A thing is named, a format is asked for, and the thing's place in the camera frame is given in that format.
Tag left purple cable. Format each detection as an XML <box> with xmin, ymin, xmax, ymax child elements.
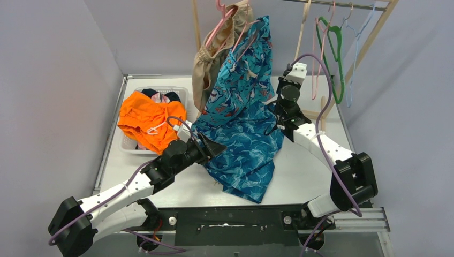
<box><xmin>48</xmin><ymin>115</ymin><xmax>198</xmax><ymax>255</ymax></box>

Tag orange shorts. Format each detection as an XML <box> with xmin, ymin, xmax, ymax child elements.
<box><xmin>117</xmin><ymin>91</ymin><xmax>187</xmax><ymax>155</ymax></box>

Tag green plastic hanger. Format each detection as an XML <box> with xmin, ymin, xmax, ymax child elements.
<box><xmin>315</xmin><ymin>16</ymin><xmax>346</xmax><ymax>104</ymax></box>

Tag light blue shark shorts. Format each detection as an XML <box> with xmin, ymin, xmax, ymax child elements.
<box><xmin>198</xmin><ymin>16</ymin><xmax>275</xmax><ymax>123</ymax></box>

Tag beige shorts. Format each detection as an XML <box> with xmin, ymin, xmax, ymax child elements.
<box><xmin>192</xmin><ymin>3</ymin><xmax>238</xmax><ymax>112</ymax></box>

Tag white perforated plastic basket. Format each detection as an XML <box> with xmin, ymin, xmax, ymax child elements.
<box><xmin>119</xmin><ymin>86</ymin><xmax>189</xmax><ymax>156</ymax></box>

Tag pink plastic hanger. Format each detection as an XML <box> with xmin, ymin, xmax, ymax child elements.
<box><xmin>204</xmin><ymin>0</ymin><xmax>237</xmax><ymax>50</ymax></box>

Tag light blue wire hanger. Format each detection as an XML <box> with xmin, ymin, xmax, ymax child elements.
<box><xmin>343</xmin><ymin>4</ymin><xmax>376</xmax><ymax>108</ymax></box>

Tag thin pink hanger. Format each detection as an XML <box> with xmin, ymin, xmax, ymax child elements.
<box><xmin>231</xmin><ymin>1</ymin><xmax>257</xmax><ymax>62</ymax></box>

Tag pink wire hanger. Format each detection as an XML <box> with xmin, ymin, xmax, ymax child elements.
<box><xmin>311</xmin><ymin>2</ymin><xmax>336</xmax><ymax>100</ymax></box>

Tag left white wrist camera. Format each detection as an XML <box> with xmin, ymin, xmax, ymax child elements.
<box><xmin>173</xmin><ymin>122</ymin><xmax>194</xmax><ymax>142</ymax></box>

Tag wooden hanger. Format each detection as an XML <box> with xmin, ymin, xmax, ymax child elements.
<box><xmin>294</xmin><ymin>0</ymin><xmax>312</xmax><ymax>60</ymax></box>

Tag pink shark print shorts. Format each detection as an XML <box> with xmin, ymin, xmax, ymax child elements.
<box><xmin>151</xmin><ymin>93</ymin><xmax>171</xmax><ymax>103</ymax></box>

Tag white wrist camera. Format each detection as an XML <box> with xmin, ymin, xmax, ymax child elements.
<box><xmin>173</xmin><ymin>122</ymin><xmax>194</xmax><ymax>142</ymax></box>
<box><xmin>284</xmin><ymin>62</ymin><xmax>307</xmax><ymax>85</ymax></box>

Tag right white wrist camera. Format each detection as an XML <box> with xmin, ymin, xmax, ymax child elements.
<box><xmin>284</xmin><ymin>62</ymin><xmax>307</xmax><ymax>85</ymax></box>

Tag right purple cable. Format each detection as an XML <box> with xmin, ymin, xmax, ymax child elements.
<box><xmin>289</xmin><ymin>53</ymin><xmax>363</xmax><ymax>257</ymax></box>

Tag dark blue whale shorts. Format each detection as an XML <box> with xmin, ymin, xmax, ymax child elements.
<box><xmin>192</xmin><ymin>102</ymin><xmax>284</xmax><ymax>203</ymax></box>

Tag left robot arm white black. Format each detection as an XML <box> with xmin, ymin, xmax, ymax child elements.
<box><xmin>48</xmin><ymin>133</ymin><xmax>227</xmax><ymax>256</ymax></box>

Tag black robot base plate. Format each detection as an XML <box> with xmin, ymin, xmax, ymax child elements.
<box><xmin>137</xmin><ymin>204</ymin><xmax>322</xmax><ymax>246</ymax></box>

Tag purple cable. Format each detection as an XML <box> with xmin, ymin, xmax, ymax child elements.
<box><xmin>48</xmin><ymin>115</ymin><xmax>198</xmax><ymax>255</ymax></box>
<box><xmin>289</xmin><ymin>53</ymin><xmax>363</xmax><ymax>257</ymax></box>

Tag navy blue shorts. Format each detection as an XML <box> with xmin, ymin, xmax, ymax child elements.
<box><xmin>141</xmin><ymin>88</ymin><xmax>181</xmax><ymax>103</ymax></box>

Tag wooden clothes rack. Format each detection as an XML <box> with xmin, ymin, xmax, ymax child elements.
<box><xmin>191</xmin><ymin>0</ymin><xmax>399</xmax><ymax>131</ymax></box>

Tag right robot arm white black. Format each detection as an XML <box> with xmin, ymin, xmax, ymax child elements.
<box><xmin>272</xmin><ymin>75</ymin><xmax>378</xmax><ymax>229</ymax></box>

